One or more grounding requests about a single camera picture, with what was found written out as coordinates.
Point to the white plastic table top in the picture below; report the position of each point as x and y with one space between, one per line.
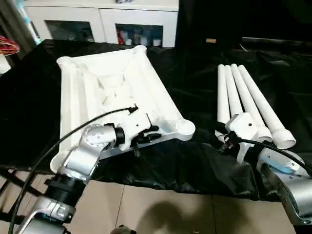
117 78

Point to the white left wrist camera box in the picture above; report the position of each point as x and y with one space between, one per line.
134 124

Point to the pale blue tube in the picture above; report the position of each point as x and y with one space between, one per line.
27 22

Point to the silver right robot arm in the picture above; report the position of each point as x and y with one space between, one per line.
287 180

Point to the white cabinet with glass doors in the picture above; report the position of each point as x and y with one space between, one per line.
97 14

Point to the black work mat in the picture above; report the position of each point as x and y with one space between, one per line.
195 161

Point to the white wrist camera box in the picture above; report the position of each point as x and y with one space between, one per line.
243 129
134 124

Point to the small tan tag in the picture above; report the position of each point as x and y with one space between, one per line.
210 40

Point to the black tripod stand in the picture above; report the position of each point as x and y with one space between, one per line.
19 178

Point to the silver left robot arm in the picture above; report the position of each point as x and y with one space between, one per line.
78 161

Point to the white plastic table leg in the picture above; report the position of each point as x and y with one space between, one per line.
233 92
248 97
265 105
223 92

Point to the red bottle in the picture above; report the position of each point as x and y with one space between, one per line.
122 38

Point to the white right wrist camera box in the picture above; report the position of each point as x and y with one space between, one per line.
243 129

